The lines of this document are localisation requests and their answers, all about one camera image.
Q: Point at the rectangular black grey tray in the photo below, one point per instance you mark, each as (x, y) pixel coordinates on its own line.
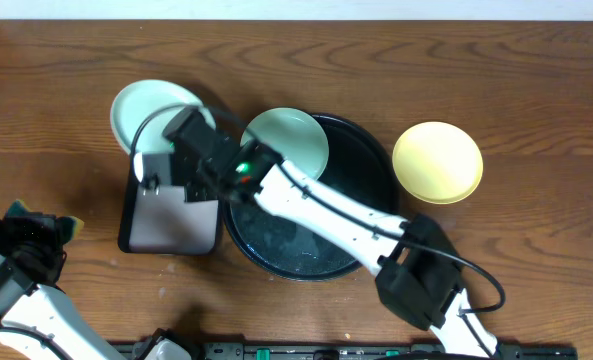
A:
(165, 221)

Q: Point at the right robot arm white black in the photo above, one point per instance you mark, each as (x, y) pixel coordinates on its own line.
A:
(417, 270)

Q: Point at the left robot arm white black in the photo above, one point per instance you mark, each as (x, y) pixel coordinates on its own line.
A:
(36, 317)

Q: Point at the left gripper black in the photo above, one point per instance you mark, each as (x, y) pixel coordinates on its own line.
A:
(34, 228)

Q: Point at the green yellow sponge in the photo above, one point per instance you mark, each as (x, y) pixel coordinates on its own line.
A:
(25, 225)

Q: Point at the mint green plate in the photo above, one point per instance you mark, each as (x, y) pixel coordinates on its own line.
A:
(296, 135)
(140, 99)

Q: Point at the yellow plate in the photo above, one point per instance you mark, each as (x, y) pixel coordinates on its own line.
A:
(437, 162)

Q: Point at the round black tray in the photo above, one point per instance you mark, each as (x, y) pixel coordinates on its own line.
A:
(358, 167)

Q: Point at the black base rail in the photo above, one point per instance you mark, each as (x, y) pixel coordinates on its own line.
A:
(302, 351)

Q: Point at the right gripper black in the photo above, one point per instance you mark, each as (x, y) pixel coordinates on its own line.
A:
(197, 195)

